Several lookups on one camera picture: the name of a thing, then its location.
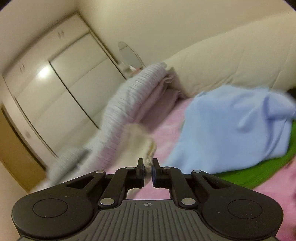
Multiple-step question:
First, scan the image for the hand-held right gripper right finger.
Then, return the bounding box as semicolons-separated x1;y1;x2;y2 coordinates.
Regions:
151;158;234;208

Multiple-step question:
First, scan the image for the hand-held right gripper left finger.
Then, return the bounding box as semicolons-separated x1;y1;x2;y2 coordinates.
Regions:
61;158;146;208

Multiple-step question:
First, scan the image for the white fleece garment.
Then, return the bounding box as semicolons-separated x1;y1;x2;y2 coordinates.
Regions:
125;123;158;200

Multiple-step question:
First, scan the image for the pink floral blanket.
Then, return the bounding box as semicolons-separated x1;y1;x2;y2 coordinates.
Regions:
83;96;296;241

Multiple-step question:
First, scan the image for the grey striped quilt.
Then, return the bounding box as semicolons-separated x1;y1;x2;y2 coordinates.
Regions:
46;62;169;186

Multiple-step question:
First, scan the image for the grey pillow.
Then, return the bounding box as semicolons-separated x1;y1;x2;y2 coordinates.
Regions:
47;148;88;186

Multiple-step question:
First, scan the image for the mauve folded blanket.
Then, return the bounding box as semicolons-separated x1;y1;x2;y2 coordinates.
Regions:
143;74;185;130

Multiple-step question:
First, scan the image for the light blue garment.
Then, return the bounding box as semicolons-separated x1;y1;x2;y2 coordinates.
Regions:
165;85;294;174

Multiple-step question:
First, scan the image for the green garment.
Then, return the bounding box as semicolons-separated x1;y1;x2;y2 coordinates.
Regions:
217;120;296;189

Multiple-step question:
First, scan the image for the cream wardrobe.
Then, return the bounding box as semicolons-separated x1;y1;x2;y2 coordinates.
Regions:
2;13;126;163

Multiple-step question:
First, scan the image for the oval mirror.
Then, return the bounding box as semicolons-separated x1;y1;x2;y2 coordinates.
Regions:
118;41;144;69

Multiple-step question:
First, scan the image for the brown wooden door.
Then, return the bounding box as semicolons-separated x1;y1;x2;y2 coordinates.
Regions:
0;108;47;193

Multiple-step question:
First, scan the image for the cream headboard cushion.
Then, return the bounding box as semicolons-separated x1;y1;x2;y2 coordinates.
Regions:
162;10;296;99

